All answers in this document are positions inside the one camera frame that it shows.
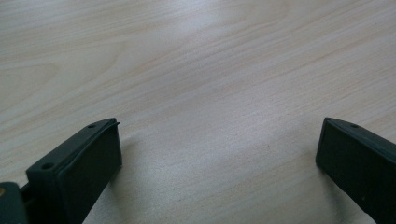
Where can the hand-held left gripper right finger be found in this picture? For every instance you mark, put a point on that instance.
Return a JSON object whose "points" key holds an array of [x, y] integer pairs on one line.
{"points": [[358, 161]]}

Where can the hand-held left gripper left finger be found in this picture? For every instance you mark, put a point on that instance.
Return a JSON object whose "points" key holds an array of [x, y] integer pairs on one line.
{"points": [[77, 168]]}

